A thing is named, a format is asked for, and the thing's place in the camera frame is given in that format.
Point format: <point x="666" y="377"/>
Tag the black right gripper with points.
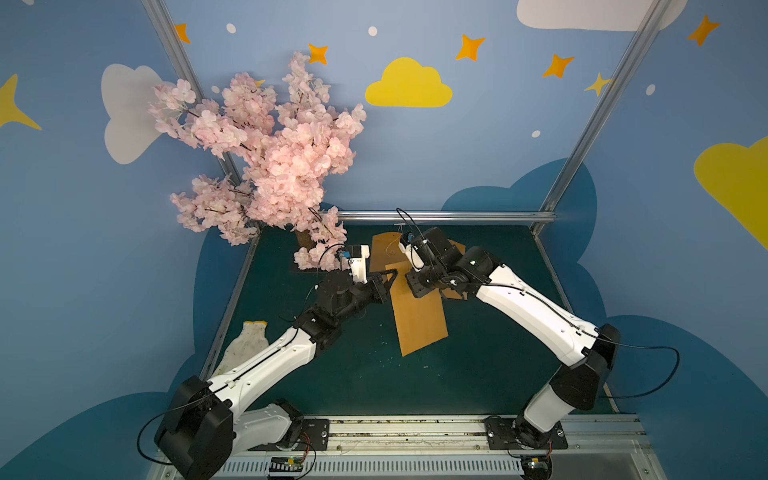
<point x="421" y="281"/>

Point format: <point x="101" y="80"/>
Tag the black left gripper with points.
<point x="372" y="288"/>

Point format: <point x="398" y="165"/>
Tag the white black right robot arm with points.
<point x="586" y="352"/>

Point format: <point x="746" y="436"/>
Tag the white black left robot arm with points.
<point x="209" y="420"/>

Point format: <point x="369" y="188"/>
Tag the back horizontal aluminium bar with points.
<point x="447" y="217"/>

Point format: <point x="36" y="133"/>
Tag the white work glove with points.
<point x="250" y="342"/>

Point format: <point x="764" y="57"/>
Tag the pink artificial blossom tree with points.
<point x="289" y="149"/>

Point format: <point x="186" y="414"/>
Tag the right round circuit board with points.
<point x="536" y="468"/>

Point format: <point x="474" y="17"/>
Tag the left green circuit board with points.
<point x="289" y="467"/>

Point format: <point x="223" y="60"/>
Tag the left diagonal aluminium bar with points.
<point x="165" y="29"/>

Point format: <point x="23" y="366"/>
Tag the diagonal aluminium bar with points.
<point x="165" y="29"/>
<point x="632" y="58"/>

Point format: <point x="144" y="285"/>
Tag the right diagonal aluminium bar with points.
<point x="632" y="58"/>

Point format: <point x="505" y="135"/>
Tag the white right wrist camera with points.
<point x="409" y="251"/>

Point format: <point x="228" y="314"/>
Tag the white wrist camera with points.
<point x="354" y="258"/>
<point x="409" y="251"/>

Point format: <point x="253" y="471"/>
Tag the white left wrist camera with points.
<point x="354" y="258"/>

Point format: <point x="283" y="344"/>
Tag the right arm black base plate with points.
<point x="509" y="433"/>

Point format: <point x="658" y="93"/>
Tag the aluminium front mounting rail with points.
<point x="452" y="447"/>

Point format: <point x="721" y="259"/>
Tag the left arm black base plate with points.
<point x="312" y="432"/>

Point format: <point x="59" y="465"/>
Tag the left side table rail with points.
<point x="213" y="356"/>

